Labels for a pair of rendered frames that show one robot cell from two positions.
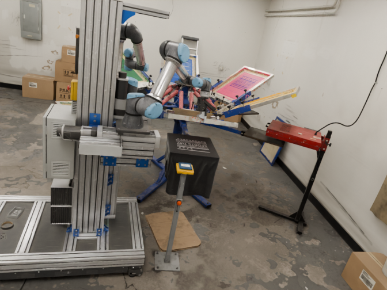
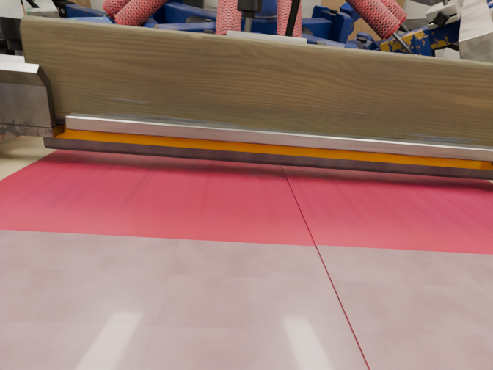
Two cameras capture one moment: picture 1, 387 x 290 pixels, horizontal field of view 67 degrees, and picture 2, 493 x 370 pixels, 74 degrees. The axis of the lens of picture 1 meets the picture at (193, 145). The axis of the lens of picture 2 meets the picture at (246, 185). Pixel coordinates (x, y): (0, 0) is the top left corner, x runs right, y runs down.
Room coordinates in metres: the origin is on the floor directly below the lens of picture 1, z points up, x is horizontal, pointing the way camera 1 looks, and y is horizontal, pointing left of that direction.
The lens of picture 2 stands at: (2.62, 0.08, 1.27)
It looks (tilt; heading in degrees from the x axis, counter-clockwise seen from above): 39 degrees down; 6
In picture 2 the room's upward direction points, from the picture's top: 7 degrees clockwise
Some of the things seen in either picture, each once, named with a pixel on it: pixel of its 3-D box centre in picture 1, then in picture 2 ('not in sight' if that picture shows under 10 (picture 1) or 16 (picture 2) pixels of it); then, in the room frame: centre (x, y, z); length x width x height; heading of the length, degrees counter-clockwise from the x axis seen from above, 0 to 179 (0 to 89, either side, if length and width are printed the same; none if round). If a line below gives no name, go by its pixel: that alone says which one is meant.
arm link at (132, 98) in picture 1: (135, 102); not in sight; (1.93, 0.44, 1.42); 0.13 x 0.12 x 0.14; 57
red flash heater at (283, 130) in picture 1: (295, 134); not in sight; (3.23, -1.11, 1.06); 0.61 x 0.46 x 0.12; 72
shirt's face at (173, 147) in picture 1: (192, 144); not in sight; (2.59, 0.01, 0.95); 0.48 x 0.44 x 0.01; 12
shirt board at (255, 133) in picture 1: (230, 128); not in sight; (3.47, -0.40, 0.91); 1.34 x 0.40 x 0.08; 72
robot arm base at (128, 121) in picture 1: (133, 118); not in sight; (1.94, 0.44, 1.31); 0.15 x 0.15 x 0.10
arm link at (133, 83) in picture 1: (129, 85); not in sight; (2.41, 0.61, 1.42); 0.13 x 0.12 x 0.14; 85
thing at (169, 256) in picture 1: (175, 217); not in sight; (2.07, 0.03, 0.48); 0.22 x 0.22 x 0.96; 12
